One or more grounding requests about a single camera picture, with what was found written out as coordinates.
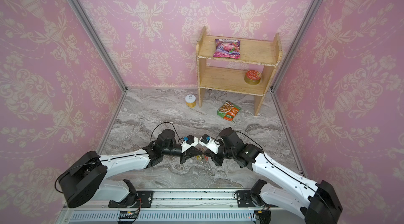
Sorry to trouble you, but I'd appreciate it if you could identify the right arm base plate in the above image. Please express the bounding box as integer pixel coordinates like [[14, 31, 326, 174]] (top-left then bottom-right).
[[234, 190, 270, 209]]

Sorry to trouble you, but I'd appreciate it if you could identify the aluminium front rail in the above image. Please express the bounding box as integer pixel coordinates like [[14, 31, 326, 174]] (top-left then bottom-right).
[[56, 188, 304, 224]]

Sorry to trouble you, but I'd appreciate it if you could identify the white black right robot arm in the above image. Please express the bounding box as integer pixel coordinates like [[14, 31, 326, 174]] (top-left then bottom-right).
[[199, 127, 343, 224]]

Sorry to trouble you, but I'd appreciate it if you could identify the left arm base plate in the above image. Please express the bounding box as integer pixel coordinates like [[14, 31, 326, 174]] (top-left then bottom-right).
[[108, 190, 154, 208]]

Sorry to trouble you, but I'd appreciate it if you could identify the pink snack packet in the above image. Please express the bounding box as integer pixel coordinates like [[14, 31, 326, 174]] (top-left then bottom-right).
[[213, 39, 241, 59]]

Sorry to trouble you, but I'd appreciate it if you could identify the wooden two-tier shelf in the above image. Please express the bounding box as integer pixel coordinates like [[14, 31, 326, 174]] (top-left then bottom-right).
[[195, 26, 283, 116]]

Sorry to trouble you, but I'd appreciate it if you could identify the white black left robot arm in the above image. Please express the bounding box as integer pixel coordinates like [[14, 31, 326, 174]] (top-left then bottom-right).
[[56, 129, 203, 208]]

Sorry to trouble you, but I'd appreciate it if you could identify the green orange noodle packet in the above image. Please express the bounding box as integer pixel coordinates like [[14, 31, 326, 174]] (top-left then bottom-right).
[[217, 101, 242, 122]]

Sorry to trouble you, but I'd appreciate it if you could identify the red-lidded gold tin can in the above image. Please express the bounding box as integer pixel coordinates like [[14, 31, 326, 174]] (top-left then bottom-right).
[[244, 69, 262, 85]]

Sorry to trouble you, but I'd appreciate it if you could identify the white-lidded yellow can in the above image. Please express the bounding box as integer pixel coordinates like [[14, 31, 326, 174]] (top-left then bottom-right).
[[185, 94, 196, 108]]

